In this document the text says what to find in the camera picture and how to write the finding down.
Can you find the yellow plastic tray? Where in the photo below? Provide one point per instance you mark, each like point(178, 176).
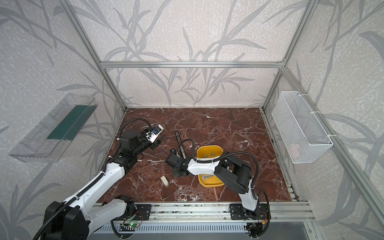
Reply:
point(207, 178)

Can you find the aluminium frame corner post left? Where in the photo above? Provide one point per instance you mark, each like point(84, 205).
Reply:
point(70, 13)

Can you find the aluminium frame corner post right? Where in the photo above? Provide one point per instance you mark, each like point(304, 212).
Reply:
point(303, 23)

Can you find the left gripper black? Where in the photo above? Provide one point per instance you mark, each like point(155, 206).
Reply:
point(145, 141)

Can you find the green circuit board left base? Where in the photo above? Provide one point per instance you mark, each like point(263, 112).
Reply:
point(129, 227)

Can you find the aluminium frame back crossbar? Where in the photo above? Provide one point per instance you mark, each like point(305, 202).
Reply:
point(170, 64)

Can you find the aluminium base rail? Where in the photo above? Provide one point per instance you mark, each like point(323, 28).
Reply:
point(217, 212)

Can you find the beige mini stapler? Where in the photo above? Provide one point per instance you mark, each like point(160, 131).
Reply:
point(165, 181)

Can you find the black metal stapler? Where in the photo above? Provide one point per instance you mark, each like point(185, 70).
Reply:
point(178, 137)

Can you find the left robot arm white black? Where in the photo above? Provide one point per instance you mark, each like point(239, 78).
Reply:
point(74, 218)

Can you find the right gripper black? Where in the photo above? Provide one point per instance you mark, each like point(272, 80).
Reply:
point(173, 160)

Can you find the clear plastic wall bin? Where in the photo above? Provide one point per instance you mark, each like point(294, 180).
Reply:
point(48, 140)

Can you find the circuit board right base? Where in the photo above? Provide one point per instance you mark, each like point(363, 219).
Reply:
point(256, 230)

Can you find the aluminium frame corner post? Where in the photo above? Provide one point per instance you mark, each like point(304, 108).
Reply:
point(303, 23)
point(70, 13)

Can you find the white wire mesh basket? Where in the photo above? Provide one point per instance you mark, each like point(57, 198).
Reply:
point(303, 135)

